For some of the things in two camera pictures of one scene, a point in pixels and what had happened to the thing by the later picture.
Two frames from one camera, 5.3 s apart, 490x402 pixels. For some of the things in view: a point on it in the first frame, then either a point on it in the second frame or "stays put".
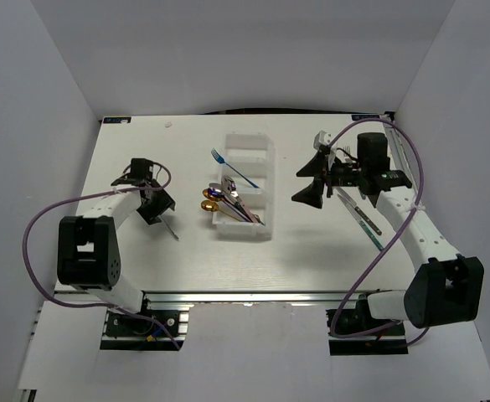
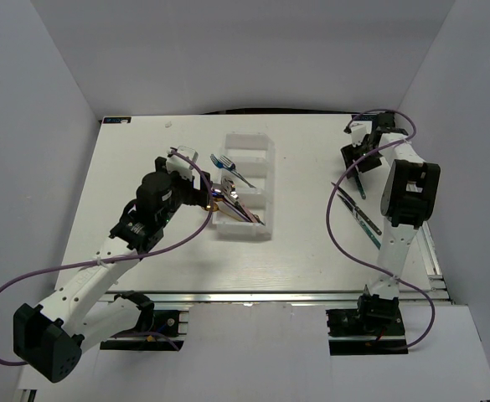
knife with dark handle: [354, 205] stays put
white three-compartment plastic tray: [254, 155] stays put
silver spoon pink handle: [229, 186] stays put
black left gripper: [164, 201] to [198, 197]
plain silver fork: [175, 235] to [231, 165]
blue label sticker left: [117, 120] stays put
